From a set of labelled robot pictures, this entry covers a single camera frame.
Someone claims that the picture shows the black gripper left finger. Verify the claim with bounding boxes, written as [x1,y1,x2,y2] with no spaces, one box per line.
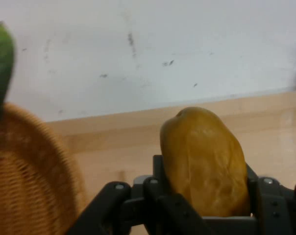
[69,154,213,235]

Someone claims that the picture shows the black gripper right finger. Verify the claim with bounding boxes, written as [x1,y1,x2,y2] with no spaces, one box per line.
[245,163,296,235]

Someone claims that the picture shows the brown wicker basket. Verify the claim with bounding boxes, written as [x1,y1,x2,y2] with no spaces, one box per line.
[0,102,88,235]

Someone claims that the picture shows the yellow mango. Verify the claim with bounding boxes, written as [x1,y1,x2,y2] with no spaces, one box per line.
[159,106,251,218]

